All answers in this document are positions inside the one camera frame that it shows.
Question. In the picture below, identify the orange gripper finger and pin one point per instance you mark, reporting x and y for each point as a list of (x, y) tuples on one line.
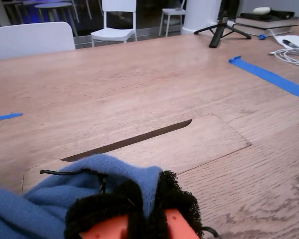
[(102, 206), (179, 204)]

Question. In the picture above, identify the blue T-shirt with print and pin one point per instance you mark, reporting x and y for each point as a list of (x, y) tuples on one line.
[(40, 206)]

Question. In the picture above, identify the short blue tape piece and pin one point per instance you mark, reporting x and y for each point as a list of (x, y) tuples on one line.
[(5, 117)]

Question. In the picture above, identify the long blue tape strip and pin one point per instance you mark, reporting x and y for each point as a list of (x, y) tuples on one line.
[(264, 73)]

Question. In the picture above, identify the white chair slotted backrest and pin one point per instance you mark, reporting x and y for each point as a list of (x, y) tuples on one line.
[(112, 33)]

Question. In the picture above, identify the white plastic chair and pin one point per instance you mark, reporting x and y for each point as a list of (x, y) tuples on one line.
[(173, 12), (32, 39)]

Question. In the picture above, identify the small blue object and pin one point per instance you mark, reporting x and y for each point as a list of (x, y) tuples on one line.
[(262, 37)]

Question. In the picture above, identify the white round pillar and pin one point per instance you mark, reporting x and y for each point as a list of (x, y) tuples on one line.
[(201, 17)]

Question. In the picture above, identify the black marker pen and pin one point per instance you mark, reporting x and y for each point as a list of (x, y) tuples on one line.
[(290, 44)]

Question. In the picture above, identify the stacked books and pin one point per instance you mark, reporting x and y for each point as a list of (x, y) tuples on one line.
[(264, 26)]

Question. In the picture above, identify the round grey stool table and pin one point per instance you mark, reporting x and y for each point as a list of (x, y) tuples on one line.
[(54, 5)]

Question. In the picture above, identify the white oval object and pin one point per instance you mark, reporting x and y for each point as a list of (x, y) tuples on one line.
[(261, 10)]

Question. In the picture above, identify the black camera tripod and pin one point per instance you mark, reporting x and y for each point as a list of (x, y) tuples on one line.
[(218, 35)]

